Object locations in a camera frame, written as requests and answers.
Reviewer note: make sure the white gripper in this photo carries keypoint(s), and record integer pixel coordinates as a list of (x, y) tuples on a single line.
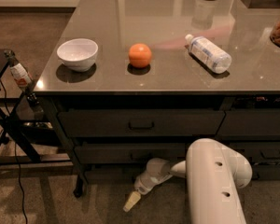
[(143, 183)]

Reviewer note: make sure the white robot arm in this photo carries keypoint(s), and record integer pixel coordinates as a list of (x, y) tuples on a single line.
[(214, 174)]

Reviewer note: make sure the black side table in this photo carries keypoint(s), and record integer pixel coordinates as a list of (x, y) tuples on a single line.
[(12, 127)]

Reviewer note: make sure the orange round fruit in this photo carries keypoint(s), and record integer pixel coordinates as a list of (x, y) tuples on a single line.
[(140, 55)]

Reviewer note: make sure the white ceramic bowl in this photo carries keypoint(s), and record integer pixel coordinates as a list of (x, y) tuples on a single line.
[(78, 54)]

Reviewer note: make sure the clear plastic water bottle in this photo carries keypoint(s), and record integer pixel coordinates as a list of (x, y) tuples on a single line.
[(212, 56)]

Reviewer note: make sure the glass bottle with label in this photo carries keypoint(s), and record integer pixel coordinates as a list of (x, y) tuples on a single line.
[(18, 71)]

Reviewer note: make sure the dark counter cabinet frame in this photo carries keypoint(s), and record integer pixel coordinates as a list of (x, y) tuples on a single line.
[(57, 102)]

